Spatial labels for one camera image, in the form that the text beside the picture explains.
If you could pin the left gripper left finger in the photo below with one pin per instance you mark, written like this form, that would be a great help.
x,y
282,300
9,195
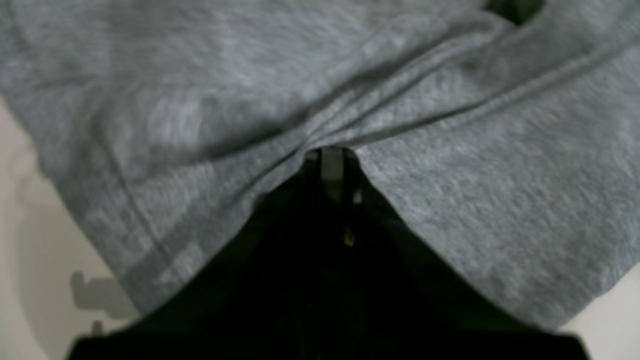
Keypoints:
x,y
247,302

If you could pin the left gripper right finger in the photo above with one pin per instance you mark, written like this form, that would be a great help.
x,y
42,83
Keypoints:
x,y
419,308

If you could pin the grey t-shirt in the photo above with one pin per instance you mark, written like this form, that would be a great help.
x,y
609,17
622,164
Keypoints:
x,y
511,149

